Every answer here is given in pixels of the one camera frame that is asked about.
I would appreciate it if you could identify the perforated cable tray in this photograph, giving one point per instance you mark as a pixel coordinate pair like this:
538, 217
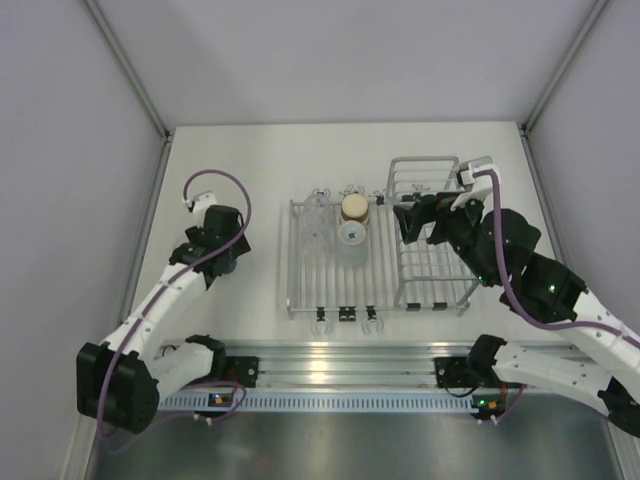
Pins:
282, 402

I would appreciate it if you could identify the aluminium frame post right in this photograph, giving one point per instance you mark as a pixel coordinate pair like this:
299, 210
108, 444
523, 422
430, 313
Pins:
576, 46

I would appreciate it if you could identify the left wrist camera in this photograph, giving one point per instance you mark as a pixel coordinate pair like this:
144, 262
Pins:
200, 202

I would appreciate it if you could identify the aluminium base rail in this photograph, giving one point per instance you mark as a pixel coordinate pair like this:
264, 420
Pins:
347, 365

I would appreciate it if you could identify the silver upright plate rack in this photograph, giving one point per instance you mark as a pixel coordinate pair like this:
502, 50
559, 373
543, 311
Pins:
430, 277

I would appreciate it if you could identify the light blue ceramic mug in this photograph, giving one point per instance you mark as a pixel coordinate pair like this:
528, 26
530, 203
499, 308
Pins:
351, 244

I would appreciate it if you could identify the cream steel cup brown band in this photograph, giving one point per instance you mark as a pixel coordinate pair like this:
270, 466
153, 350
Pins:
355, 207

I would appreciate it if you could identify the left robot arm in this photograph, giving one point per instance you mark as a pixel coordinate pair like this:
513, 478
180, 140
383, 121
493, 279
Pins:
123, 379

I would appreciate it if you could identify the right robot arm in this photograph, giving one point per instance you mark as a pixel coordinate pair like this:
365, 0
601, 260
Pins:
499, 249

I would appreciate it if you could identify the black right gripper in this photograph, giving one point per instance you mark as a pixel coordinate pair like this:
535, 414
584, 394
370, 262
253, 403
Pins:
426, 211

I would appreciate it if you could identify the aluminium frame post left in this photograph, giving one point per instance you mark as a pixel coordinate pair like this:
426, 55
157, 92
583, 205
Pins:
127, 68

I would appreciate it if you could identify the dark blue ceramic mug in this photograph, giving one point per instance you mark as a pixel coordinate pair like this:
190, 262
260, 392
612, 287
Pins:
231, 266

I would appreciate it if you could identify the clear plastic tumbler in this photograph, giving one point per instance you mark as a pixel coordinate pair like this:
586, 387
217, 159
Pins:
315, 237
316, 207

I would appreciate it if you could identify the silver flat dish rack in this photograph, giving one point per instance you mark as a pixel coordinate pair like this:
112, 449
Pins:
327, 293

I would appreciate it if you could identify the aluminium frame post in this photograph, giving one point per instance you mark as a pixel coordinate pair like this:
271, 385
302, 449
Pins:
127, 68
576, 46

